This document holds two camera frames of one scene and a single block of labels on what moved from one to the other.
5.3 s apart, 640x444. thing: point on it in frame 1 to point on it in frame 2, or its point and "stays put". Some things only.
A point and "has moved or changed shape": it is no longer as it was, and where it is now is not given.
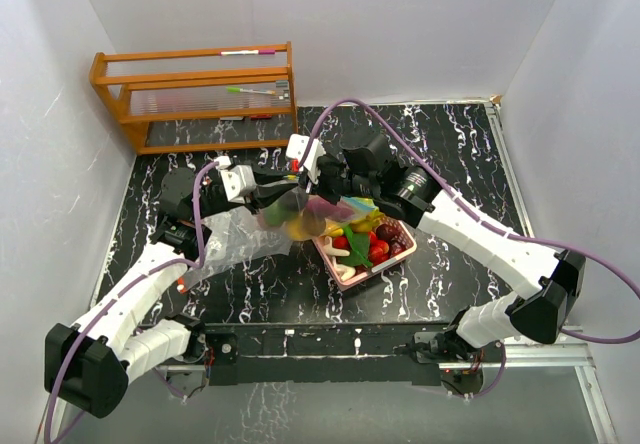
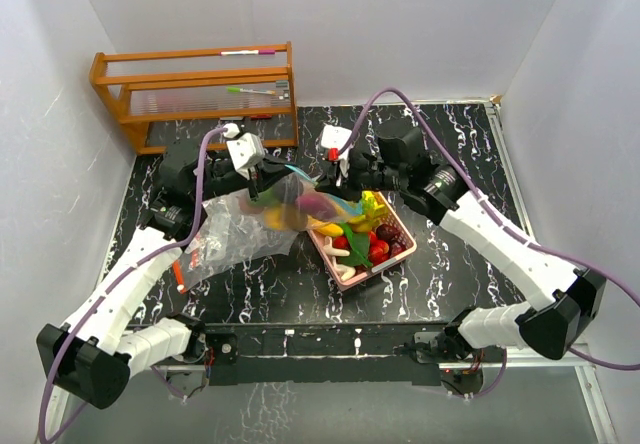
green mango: [277, 214] has moved or changed shape
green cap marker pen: [240, 90] stays put
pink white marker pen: [247, 52] stays put
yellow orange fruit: [306, 226] to [273, 218]
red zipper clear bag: [234, 236] stays put
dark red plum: [387, 232] stays put
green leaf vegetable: [359, 243] stays put
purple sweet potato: [324, 209] has moved or changed shape
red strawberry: [378, 251] stays put
